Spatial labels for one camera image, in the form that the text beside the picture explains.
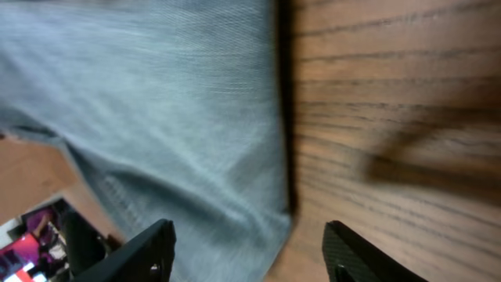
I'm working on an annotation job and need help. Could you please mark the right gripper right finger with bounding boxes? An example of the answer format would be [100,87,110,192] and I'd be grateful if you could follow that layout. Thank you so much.
[322,221,426,282]

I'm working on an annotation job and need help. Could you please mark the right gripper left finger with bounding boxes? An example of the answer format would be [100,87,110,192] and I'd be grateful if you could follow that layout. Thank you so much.
[74,219,176,282]

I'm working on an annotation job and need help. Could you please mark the light blue denim jeans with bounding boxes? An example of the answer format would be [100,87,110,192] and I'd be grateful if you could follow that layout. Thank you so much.
[1,0,291,281]

